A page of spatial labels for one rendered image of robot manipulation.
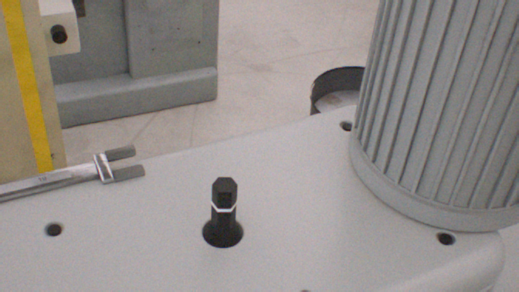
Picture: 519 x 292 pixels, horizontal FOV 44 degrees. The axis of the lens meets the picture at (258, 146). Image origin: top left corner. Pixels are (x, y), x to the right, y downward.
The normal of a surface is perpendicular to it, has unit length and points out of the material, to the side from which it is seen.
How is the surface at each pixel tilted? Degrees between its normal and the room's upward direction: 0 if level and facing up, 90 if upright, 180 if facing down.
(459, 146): 90
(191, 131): 0
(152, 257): 0
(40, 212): 0
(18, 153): 90
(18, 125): 90
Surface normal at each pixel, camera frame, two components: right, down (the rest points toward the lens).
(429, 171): -0.46, 0.57
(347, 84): 0.12, 0.61
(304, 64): 0.07, -0.74
